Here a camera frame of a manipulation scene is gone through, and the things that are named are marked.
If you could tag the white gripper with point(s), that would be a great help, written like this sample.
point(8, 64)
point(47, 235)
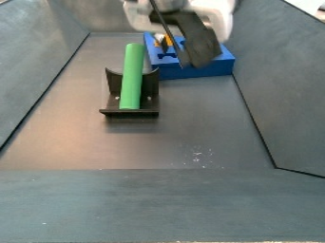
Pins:
point(214, 12)

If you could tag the green oval cylinder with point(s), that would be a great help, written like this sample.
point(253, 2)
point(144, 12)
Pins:
point(131, 79)

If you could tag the black curved cradle fixture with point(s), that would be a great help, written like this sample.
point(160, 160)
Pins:
point(148, 99)

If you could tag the yellow rectangular peg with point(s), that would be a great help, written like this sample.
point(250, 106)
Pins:
point(162, 39)

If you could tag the blue shape sorter block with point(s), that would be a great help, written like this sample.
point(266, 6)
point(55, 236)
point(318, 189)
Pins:
point(166, 61)

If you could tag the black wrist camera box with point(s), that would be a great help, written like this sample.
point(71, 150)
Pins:
point(200, 46)

